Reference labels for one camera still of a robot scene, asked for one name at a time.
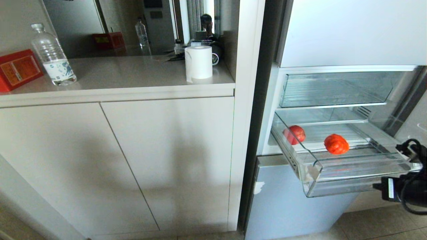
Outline clear plastic water bottle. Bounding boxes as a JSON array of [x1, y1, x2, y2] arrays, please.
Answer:
[[31, 23, 77, 86]]

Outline clear deep fridge drawer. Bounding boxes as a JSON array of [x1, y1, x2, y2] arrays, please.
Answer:
[[271, 112, 422, 198]]

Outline black round device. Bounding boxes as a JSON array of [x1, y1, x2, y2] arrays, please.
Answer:
[[211, 44, 224, 66]]

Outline red apple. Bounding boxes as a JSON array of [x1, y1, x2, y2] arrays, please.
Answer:
[[283, 125, 306, 145]]

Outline grey fridge door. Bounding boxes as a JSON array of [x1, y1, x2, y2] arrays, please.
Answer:
[[245, 156, 359, 240], [280, 0, 427, 68]]

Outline grey fridge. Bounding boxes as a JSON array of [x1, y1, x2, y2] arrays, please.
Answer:
[[240, 0, 427, 240]]

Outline clear shallow fridge drawer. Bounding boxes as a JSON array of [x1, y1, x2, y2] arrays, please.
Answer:
[[280, 71, 415, 108]]

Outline red orange tomato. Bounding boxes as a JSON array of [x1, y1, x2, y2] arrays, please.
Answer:
[[324, 134, 350, 155]]

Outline grey fridge upper door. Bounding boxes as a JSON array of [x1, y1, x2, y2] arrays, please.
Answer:
[[280, 0, 427, 68]]

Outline beige cabinet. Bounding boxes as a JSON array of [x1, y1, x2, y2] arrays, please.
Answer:
[[0, 0, 266, 240]]

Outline black cable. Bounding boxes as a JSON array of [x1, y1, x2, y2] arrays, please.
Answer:
[[400, 177, 427, 216]]

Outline grey fridge lower door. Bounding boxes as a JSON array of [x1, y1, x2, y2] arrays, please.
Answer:
[[245, 156, 359, 240]]

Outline beige cabinet door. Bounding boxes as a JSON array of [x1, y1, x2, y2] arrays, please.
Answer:
[[101, 97, 235, 231], [0, 103, 160, 238]]

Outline glass fridge shelf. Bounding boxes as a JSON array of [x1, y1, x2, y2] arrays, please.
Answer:
[[276, 106, 388, 126]]

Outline red cardboard box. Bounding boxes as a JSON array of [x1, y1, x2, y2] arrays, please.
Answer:
[[0, 49, 44, 93]]

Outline white toilet paper roll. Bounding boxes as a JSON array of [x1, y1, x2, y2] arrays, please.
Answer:
[[184, 45, 213, 83]]

